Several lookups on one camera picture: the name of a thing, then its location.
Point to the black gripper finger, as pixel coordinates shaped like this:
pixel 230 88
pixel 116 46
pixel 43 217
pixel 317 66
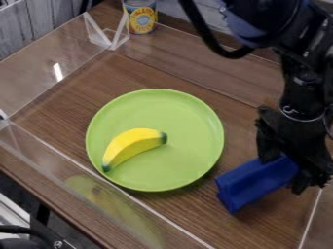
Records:
pixel 269 151
pixel 301 181

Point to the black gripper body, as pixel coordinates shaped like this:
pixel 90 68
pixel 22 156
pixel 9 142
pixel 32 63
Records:
pixel 302 142

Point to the blue plastic block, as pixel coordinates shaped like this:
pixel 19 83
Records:
pixel 253 180

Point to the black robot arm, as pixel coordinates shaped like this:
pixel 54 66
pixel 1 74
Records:
pixel 296 28

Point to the green round plate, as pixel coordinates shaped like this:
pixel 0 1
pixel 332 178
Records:
pixel 190 132

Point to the yellow toy banana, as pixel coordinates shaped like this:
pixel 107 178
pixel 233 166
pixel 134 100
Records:
pixel 130 144

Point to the yellow labelled tin can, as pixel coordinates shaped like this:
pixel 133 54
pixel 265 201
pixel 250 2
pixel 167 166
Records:
pixel 142 12

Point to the clear acrylic enclosure wall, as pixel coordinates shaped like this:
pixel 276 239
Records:
pixel 62 78

